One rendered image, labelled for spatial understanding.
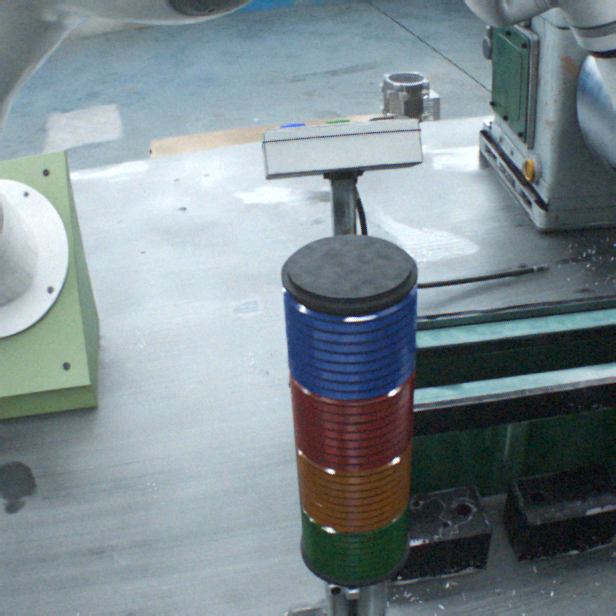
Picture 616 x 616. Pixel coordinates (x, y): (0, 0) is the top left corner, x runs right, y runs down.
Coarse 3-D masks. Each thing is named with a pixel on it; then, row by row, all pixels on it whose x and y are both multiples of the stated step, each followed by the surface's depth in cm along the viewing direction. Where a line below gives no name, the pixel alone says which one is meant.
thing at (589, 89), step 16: (592, 64) 101; (592, 80) 101; (592, 96) 101; (608, 96) 97; (592, 112) 101; (608, 112) 97; (592, 128) 103; (608, 128) 97; (592, 144) 106; (608, 144) 99; (608, 160) 101
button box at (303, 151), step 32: (288, 128) 88; (320, 128) 88; (352, 128) 88; (384, 128) 88; (416, 128) 89; (288, 160) 88; (320, 160) 88; (352, 160) 88; (384, 160) 89; (416, 160) 89
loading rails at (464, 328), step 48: (432, 336) 83; (480, 336) 82; (528, 336) 82; (576, 336) 83; (432, 384) 84; (480, 384) 76; (528, 384) 76; (576, 384) 74; (432, 432) 74; (480, 432) 75; (528, 432) 76; (576, 432) 76; (432, 480) 77; (480, 480) 78
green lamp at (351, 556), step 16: (304, 512) 44; (304, 528) 45; (320, 528) 43; (384, 528) 42; (400, 528) 44; (304, 544) 46; (320, 544) 44; (336, 544) 43; (352, 544) 43; (368, 544) 43; (384, 544) 43; (400, 544) 45; (320, 560) 45; (336, 560) 44; (352, 560) 43; (368, 560) 44; (384, 560) 44; (336, 576) 45; (352, 576) 44; (368, 576) 44
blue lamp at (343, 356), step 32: (416, 288) 37; (288, 320) 37; (320, 320) 35; (352, 320) 35; (384, 320) 35; (416, 320) 38; (288, 352) 38; (320, 352) 36; (352, 352) 36; (384, 352) 36; (320, 384) 37; (352, 384) 37; (384, 384) 37
